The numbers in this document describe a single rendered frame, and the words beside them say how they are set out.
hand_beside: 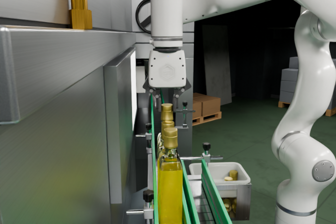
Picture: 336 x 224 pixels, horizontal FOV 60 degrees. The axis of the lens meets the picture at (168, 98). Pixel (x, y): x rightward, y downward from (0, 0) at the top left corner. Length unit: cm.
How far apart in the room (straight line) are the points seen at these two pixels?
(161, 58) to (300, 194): 57
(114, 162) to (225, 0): 48
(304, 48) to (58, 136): 76
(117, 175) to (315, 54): 64
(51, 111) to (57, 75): 6
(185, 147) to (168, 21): 131
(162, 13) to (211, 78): 555
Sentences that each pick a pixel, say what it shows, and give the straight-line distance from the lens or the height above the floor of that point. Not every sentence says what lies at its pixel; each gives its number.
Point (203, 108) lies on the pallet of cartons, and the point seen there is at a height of 27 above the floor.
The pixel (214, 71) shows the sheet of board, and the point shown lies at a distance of 636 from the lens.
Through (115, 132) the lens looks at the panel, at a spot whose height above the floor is 134.
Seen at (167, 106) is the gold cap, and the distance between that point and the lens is 80.
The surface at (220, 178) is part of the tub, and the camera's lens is 133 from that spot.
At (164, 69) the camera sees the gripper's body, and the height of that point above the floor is 147.
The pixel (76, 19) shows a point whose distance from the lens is 40.
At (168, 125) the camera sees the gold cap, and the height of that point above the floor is 133.
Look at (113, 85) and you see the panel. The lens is 67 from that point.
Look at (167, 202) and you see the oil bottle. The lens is 77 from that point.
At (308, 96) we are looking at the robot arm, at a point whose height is 139.
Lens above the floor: 156
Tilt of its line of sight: 13 degrees down
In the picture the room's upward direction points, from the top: straight up
